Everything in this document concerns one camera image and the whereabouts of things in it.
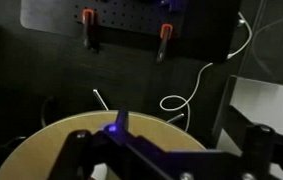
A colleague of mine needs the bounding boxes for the silver table base leg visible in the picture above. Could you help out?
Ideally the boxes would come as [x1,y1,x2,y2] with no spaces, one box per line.
[92,88,110,112]
[165,113,186,125]

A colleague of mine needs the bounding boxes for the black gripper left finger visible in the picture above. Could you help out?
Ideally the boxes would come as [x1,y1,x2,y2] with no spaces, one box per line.
[48,129,116,180]

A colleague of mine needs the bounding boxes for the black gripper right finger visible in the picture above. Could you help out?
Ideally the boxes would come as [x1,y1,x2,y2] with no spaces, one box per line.
[240,123,276,180]

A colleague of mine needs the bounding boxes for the white cable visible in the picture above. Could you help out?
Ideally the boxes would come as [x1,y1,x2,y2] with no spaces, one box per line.
[159,11,254,133]

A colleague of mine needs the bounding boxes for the orange handled clamp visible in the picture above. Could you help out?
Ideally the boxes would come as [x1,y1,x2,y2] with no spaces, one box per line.
[155,23,174,65]
[81,8,97,51]

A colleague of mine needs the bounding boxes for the black perforated breadboard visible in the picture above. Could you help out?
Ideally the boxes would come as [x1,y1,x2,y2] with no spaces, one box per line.
[20,0,243,64]

